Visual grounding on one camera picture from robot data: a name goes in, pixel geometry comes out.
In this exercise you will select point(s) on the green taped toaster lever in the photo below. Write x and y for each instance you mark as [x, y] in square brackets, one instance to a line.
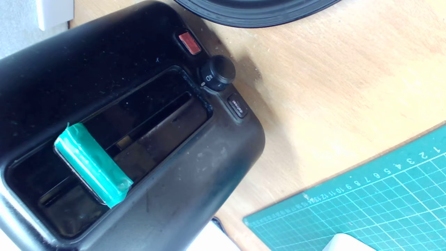
[92, 164]

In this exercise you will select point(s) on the black two-slot toaster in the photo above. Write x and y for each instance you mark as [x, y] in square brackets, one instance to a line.
[115, 52]

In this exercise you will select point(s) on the white rounded block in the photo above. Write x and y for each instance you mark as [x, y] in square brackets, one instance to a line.
[348, 244]

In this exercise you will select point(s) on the black toaster dial knob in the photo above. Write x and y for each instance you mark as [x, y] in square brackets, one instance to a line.
[219, 71]

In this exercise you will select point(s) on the black round plate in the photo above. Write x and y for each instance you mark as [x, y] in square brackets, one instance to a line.
[254, 12]

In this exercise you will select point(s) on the green cutting mat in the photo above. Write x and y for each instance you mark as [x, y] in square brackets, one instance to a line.
[383, 209]

